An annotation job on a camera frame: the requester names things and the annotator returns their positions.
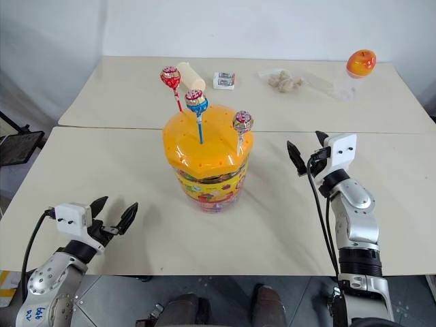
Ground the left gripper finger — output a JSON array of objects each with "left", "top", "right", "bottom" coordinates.
[
  {"left": 89, "top": 196, "right": 110, "bottom": 221},
  {"left": 116, "top": 202, "right": 139, "bottom": 236}
]

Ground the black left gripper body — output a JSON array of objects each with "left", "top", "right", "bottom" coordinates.
[{"left": 87, "top": 218, "right": 120, "bottom": 248}]

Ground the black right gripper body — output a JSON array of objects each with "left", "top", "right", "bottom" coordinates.
[{"left": 306, "top": 146, "right": 332, "bottom": 185}]

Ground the pink lollipop white stick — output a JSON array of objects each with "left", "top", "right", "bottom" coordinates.
[{"left": 232, "top": 110, "right": 255, "bottom": 155}]

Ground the blue lollipop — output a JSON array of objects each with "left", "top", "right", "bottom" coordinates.
[{"left": 184, "top": 89, "right": 209, "bottom": 145}]

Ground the red lollipop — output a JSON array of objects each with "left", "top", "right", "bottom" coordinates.
[{"left": 159, "top": 65, "right": 185, "bottom": 114}]

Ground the clear empty plastic bag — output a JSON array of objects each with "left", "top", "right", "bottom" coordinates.
[{"left": 331, "top": 76, "right": 358, "bottom": 102}]

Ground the plastic bag of beige lumps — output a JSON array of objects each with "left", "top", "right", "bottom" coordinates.
[{"left": 257, "top": 67, "right": 333, "bottom": 100}]

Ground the orange perforated jar lid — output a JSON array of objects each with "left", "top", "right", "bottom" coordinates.
[{"left": 161, "top": 104, "right": 255, "bottom": 178}]

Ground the orange apple-shaped container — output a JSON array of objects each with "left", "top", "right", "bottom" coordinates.
[{"left": 346, "top": 49, "right": 378, "bottom": 80}]

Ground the clear candy jar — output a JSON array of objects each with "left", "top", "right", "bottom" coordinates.
[{"left": 174, "top": 162, "right": 250, "bottom": 215}]

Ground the black mesh chair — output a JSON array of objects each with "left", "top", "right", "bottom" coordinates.
[{"left": 0, "top": 110, "right": 46, "bottom": 168}]

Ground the small white box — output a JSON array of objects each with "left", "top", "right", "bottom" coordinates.
[{"left": 213, "top": 71, "right": 237, "bottom": 91}]

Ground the dark rounded shape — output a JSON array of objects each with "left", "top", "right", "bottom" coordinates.
[
  {"left": 157, "top": 293, "right": 211, "bottom": 327},
  {"left": 251, "top": 283, "right": 294, "bottom": 327}
]

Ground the yellow object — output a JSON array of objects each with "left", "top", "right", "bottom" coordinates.
[{"left": 0, "top": 270, "right": 18, "bottom": 301}]

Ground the cream cylinder roll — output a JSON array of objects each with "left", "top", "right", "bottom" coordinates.
[{"left": 175, "top": 61, "right": 207, "bottom": 93}]

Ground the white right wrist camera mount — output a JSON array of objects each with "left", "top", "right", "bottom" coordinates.
[{"left": 322, "top": 134, "right": 358, "bottom": 180}]

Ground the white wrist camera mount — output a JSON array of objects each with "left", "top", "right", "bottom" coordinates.
[
  {"left": 322, "top": 134, "right": 358, "bottom": 180},
  {"left": 53, "top": 202, "right": 92, "bottom": 236}
]

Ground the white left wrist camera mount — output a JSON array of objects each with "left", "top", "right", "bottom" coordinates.
[{"left": 53, "top": 202, "right": 92, "bottom": 236}]

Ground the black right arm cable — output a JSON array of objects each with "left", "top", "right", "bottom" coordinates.
[{"left": 306, "top": 149, "right": 342, "bottom": 283}]

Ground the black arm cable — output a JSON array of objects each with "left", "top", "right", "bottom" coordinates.
[
  {"left": 306, "top": 149, "right": 342, "bottom": 283},
  {"left": 20, "top": 208, "right": 57, "bottom": 300}
]

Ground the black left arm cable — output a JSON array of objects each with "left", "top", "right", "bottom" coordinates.
[{"left": 20, "top": 208, "right": 57, "bottom": 300}]

